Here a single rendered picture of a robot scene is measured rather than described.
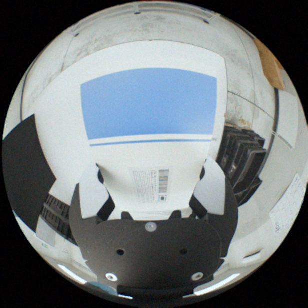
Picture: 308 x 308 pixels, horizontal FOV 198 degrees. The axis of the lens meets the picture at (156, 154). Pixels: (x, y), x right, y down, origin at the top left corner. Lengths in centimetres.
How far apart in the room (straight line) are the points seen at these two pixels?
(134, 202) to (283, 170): 257
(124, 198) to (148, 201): 3
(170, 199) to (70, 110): 25
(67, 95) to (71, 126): 7
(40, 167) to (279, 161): 294
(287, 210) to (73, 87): 296
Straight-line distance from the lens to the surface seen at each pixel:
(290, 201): 267
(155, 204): 16
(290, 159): 252
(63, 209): 69
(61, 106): 26
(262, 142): 132
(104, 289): 27
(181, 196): 15
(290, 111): 247
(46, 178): 44
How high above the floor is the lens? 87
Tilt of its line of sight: 58 degrees down
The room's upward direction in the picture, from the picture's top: 175 degrees clockwise
